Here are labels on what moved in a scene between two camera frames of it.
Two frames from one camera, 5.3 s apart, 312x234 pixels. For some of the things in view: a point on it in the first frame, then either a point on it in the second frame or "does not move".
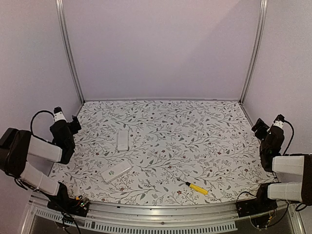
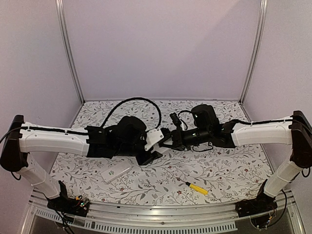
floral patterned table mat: x=167 y=152 does not move
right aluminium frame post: x=263 y=10 does not move
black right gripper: x=260 y=123 to x=177 y=140
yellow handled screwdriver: x=196 y=188 does not move
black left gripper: x=75 y=125 to x=149 y=157
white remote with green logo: x=115 y=171 does not move
